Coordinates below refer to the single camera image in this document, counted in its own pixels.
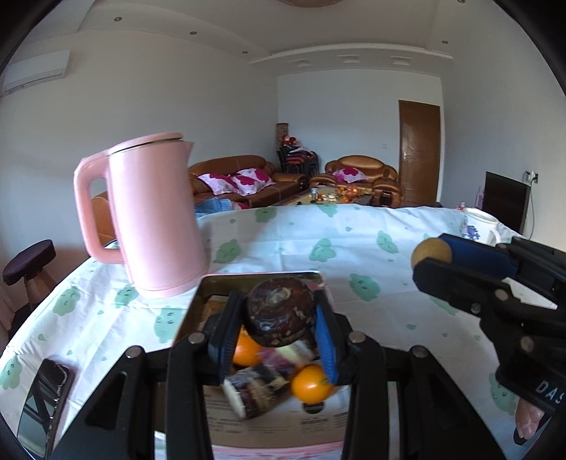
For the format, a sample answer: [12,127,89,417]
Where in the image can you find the black television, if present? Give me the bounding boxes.
[481,171,529,235]

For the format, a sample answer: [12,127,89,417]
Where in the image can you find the white air conditioner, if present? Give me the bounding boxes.
[2,50,71,94]

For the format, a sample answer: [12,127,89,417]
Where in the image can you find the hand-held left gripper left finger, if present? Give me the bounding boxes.
[51,291,248,460]

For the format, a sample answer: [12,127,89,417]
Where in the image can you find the cluttered coffee table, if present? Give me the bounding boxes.
[278,186,376,208]

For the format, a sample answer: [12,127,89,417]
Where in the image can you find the small yellow potato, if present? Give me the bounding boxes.
[411,237,453,270]

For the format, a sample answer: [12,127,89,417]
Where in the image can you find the brown wooden door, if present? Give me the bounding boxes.
[398,100,441,206]

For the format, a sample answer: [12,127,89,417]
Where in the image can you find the black smartphone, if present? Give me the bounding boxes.
[18,358,75,447]

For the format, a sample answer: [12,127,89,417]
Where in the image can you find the person's right hand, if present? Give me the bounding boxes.
[513,397,545,447]

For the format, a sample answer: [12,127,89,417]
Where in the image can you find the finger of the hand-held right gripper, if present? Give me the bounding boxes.
[438,234,566,306]
[412,259,558,320]

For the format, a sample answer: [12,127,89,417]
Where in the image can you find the orange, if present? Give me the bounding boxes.
[290,363,337,404]
[232,327,262,368]

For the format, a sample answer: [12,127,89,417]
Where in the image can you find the pink floral pillow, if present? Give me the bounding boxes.
[230,168,275,195]
[197,173,242,195]
[331,168,369,184]

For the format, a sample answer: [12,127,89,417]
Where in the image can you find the blue cloth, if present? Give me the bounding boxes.
[195,198,235,215]

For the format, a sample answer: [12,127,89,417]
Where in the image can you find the stacked dark chairs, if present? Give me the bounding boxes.
[278,146,320,177]

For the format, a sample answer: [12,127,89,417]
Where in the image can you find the dark brown water chestnut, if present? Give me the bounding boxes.
[245,278,317,347]

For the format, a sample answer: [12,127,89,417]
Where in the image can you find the brown leather sofa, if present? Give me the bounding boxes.
[188,155,310,208]

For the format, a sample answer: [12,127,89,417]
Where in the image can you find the white tablecloth with green clouds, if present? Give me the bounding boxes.
[0,203,549,460]

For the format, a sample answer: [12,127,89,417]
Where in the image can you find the white mug with blue print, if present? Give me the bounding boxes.
[460,208,514,246]

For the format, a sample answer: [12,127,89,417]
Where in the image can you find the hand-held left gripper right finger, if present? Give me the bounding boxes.
[313,294,507,460]

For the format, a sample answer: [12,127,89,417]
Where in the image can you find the pink electric kettle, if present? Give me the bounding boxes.
[73,132,208,299]

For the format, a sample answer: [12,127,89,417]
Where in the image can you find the orange-brown leather chair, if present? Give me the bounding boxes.
[91,192,120,251]

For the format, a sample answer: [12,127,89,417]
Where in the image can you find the printed paper sheet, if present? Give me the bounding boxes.
[203,376,350,445]

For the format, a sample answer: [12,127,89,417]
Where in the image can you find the brown leather armchair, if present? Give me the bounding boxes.
[310,155,403,208]

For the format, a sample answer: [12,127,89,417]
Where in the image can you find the dark purple stool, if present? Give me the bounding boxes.
[2,240,57,306]

